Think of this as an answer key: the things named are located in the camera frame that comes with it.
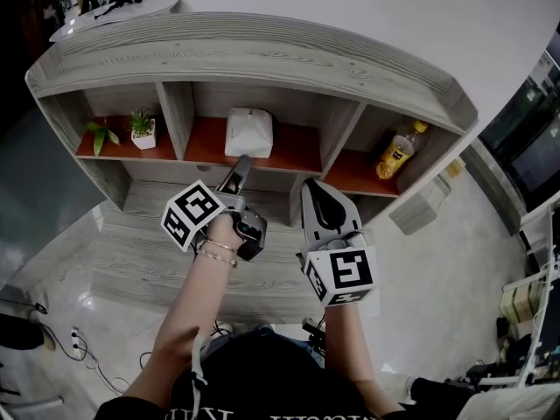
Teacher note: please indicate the person's left hand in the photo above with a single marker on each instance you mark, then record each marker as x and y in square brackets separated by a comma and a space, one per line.
[223, 230]

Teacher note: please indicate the person's left forearm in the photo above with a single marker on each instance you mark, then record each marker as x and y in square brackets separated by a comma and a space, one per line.
[192, 304]

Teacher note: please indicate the thin gold bangle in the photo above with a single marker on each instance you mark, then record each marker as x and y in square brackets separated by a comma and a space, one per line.
[221, 246]

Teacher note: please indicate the yellow drink bottle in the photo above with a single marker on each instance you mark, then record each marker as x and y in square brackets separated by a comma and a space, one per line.
[396, 153]

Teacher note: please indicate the grey concrete block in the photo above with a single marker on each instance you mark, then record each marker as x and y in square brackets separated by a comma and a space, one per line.
[417, 206]

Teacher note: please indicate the white power strip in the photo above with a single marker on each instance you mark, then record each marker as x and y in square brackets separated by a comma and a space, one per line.
[76, 344]

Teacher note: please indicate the black bag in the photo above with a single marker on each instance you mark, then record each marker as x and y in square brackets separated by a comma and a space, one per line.
[442, 389]

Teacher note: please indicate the round white table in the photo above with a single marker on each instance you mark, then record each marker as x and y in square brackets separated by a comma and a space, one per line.
[127, 13]

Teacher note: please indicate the dark glass cabinet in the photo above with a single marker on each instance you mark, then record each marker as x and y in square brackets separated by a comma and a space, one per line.
[531, 147]

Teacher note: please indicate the grey wooden shelf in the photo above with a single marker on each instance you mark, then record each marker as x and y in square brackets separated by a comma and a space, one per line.
[245, 55]

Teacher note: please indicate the person's white shoe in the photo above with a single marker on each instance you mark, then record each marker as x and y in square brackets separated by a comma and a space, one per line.
[223, 328]

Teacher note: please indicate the person's black shirt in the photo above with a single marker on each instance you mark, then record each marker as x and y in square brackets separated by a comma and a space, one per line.
[271, 383]

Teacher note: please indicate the white cloth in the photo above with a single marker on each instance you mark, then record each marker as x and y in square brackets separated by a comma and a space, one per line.
[512, 403]

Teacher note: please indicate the frosted glass panel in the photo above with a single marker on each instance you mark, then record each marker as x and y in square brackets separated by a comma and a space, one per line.
[35, 191]

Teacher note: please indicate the person's right forearm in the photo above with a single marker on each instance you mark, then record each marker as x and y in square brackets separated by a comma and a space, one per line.
[345, 339]

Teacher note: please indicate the white pack of tissues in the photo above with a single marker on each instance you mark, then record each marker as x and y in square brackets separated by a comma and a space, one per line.
[248, 134]

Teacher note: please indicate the small green leafy plant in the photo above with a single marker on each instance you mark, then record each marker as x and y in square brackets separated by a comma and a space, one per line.
[100, 137]

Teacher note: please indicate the person's blue jeans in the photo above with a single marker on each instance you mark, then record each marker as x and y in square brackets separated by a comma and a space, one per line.
[302, 346]

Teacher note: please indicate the black power adapter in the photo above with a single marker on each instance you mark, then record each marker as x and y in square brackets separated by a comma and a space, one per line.
[40, 308]

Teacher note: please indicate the succulent in white pot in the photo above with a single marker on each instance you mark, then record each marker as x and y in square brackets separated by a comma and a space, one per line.
[143, 136]

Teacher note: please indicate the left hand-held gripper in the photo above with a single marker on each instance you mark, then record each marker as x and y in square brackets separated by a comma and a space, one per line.
[190, 214]

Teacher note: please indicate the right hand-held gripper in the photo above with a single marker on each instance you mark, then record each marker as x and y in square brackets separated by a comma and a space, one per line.
[341, 274]

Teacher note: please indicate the black chair base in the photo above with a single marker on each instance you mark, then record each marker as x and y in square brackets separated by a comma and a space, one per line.
[17, 331]

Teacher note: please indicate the white metal rack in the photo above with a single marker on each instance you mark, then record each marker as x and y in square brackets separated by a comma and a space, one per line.
[540, 287]

